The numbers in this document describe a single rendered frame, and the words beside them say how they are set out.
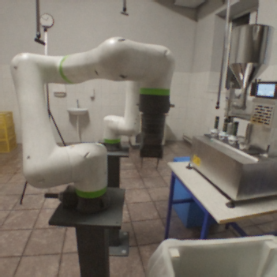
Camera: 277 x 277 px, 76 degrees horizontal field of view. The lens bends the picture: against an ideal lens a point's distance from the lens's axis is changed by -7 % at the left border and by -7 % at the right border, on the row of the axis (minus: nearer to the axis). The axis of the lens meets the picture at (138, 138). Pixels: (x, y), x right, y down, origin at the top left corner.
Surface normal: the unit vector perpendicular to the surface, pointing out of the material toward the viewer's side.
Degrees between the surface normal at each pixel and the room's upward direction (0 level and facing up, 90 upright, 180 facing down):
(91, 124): 90
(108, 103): 90
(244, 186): 90
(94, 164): 89
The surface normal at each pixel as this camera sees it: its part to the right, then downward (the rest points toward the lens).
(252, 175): 0.21, 0.26
